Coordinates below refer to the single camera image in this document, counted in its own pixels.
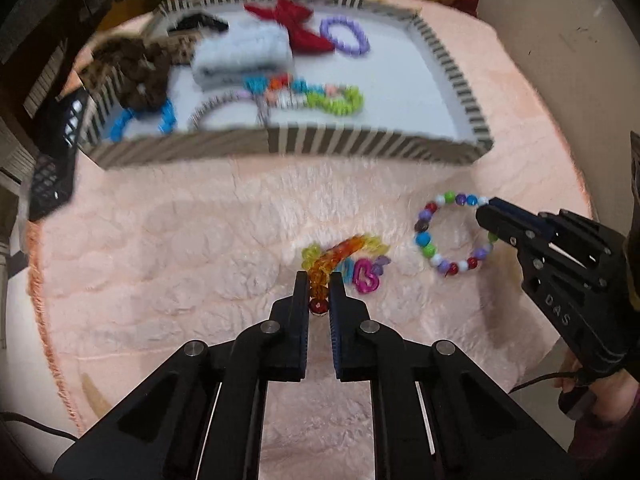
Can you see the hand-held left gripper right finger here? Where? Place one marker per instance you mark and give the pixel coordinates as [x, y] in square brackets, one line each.
[336, 330]

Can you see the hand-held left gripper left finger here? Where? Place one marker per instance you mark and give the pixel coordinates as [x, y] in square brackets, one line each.
[299, 330]

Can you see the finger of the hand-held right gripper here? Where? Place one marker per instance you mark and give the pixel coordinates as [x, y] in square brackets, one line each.
[520, 217]
[497, 225]

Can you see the striped cardboard tray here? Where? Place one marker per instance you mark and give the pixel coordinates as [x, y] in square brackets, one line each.
[390, 105]

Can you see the light blue fluffy scrunchie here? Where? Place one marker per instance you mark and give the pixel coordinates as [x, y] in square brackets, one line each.
[240, 55]

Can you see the red knitted bow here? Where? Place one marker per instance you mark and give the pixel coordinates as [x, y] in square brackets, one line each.
[295, 25]

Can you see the leopard print bow scrunchie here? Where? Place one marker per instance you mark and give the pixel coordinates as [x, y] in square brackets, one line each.
[145, 75]

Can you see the person's right forearm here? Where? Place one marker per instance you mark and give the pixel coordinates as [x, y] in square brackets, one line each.
[610, 445]

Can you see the person's right hand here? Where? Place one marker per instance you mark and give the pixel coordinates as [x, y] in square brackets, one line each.
[620, 392]

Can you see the black smartphone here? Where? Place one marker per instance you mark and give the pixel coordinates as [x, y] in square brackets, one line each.
[50, 185]

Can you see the black hair clip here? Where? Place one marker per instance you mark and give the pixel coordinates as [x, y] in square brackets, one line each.
[200, 21]

